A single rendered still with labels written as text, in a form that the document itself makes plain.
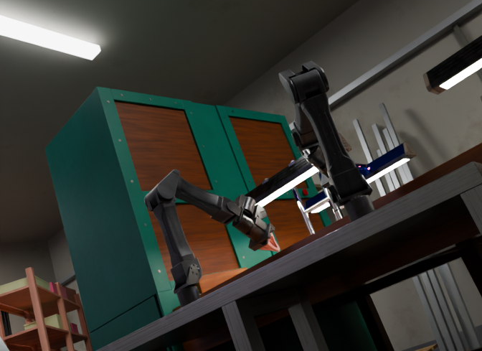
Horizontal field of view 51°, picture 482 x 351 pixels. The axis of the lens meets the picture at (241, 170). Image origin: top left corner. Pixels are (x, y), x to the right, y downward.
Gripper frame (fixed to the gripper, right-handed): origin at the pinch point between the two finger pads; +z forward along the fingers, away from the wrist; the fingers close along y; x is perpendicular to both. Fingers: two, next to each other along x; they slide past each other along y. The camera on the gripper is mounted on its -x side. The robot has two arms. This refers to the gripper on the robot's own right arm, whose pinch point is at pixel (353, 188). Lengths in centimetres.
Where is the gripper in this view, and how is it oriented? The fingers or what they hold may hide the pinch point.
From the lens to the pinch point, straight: 159.4
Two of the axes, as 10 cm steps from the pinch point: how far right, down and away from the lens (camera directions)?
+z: 7.3, 5.9, 3.5
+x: -1.8, 6.6, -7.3
